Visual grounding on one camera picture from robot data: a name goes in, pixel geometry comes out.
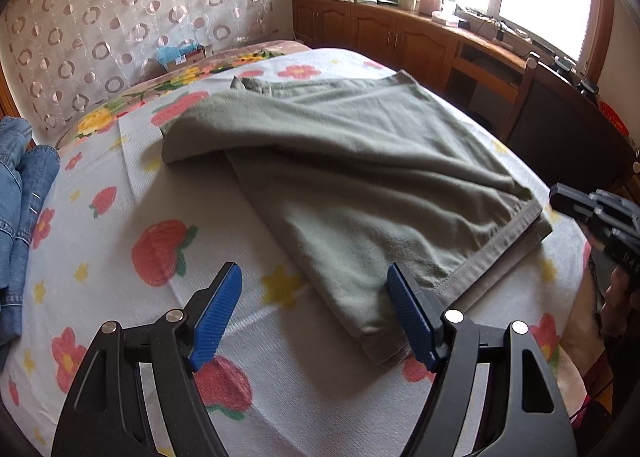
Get white strawberry print sheet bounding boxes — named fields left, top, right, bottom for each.
left=0, top=48, right=594, bottom=457

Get person's right hand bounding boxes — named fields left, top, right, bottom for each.
left=601, top=264, right=638, bottom=338

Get small printed cardboard box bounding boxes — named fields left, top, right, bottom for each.
left=165, top=48, right=208, bottom=73

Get wooden chair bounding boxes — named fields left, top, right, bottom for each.
left=499, top=51, right=637, bottom=190

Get red round item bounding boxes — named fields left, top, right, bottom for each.
left=599, top=101, right=632, bottom=139

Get grey-green pants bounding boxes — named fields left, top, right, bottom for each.
left=160, top=70, right=554, bottom=367

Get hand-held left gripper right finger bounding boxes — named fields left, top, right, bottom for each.
left=384, top=262, right=579, bottom=457

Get wooden cabinet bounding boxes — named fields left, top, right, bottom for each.
left=291, top=0, right=632, bottom=150

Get blue jeans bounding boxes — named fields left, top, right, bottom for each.
left=0, top=116, right=61, bottom=373

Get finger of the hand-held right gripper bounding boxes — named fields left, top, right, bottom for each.
left=549, top=182, right=594, bottom=209
left=567, top=202, right=602, bottom=226

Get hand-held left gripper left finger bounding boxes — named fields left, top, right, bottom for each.
left=50, top=261, right=244, bottom=457

